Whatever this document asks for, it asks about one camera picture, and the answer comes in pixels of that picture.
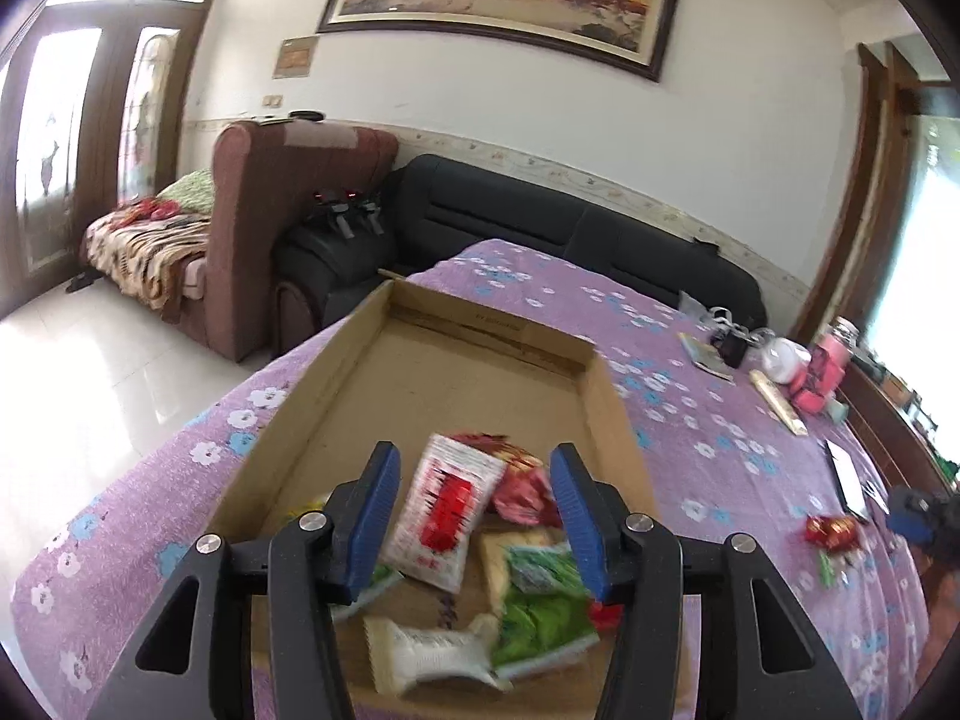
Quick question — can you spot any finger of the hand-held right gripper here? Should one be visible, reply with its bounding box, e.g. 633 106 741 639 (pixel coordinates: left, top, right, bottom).
889 487 960 563

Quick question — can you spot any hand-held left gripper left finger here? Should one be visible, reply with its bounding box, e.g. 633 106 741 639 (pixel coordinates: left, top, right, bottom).
86 441 402 720

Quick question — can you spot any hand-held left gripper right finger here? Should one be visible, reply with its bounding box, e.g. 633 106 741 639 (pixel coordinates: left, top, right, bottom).
547 442 863 720

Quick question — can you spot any small green snack packet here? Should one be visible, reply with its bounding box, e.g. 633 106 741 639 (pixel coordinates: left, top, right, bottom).
506 542 593 601

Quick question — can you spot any large red snack packet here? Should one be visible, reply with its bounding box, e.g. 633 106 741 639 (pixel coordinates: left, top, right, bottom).
491 461 563 530

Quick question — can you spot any white and red snack packet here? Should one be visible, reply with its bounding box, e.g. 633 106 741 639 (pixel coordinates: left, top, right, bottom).
379 433 507 593

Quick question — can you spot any tan biscuit packet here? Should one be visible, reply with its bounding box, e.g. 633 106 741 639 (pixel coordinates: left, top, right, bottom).
478 529 575 620

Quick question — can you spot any large green pea snack packet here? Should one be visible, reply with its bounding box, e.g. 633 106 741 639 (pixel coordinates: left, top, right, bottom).
491 589 601 680

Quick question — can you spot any shallow cardboard box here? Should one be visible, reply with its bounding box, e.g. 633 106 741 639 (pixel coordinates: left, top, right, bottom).
204 277 702 720

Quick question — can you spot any dark red snack packet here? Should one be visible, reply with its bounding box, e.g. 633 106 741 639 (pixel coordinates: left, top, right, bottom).
805 514 860 550

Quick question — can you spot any wooden side cabinet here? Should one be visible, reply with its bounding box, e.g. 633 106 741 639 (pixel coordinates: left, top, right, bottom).
840 349 960 496

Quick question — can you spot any purple floral blanket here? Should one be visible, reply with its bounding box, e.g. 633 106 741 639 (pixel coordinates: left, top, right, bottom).
11 238 935 720

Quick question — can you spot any pink box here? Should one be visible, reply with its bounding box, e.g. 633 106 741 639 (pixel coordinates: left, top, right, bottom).
789 330 852 417

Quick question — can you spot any white round container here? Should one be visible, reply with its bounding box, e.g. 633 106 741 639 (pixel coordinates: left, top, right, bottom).
757 337 812 385

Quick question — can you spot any paper booklet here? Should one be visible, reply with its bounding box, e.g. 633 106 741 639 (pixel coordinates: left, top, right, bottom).
679 331 736 383

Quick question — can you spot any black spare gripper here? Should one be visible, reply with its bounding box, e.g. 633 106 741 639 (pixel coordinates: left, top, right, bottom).
349 191 385 236
313 191 357 239

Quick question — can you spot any black leather sofa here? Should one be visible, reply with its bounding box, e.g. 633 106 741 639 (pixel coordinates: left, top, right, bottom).
274 154 767 357

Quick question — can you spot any brown fabric armchair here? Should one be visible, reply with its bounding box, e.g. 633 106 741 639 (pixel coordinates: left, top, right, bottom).
79 120 400 362

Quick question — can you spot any brown patterned blanket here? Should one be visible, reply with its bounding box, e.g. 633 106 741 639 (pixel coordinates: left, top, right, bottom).
81 206 215 312

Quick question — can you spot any green floral pillow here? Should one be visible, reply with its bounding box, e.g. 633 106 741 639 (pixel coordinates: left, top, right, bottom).
154 169 216 217

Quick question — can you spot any red patterned cloth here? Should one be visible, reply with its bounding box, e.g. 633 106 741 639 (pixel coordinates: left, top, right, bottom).
116 197 181 222

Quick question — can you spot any wooden glass door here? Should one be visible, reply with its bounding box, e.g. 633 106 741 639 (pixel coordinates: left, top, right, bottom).
0 0 233 316

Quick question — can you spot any wooden window frame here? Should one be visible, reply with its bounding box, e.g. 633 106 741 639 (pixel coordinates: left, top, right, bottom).
791 41 927 346

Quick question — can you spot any wooden wall plaque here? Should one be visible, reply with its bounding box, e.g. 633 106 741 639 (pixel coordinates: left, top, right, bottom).
271 36 320 80

